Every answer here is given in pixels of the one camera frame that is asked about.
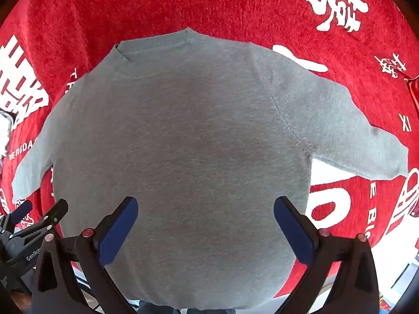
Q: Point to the red printed blanket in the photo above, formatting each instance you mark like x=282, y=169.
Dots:
x=229, y=6

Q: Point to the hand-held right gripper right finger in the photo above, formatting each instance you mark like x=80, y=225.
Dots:
x=294, y=232

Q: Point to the person's blue jeans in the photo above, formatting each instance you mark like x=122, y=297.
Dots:
x=183, y=310

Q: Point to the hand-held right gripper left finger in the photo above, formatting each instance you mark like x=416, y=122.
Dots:
x=118, y=232

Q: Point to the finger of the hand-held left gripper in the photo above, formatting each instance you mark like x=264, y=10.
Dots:
x=22, y=208
x=55, y=214

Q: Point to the white crumpled cloth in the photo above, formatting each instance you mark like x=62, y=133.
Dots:
x=5, y=130

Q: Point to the grey sweater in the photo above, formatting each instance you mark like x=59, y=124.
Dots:
x=183, y=137

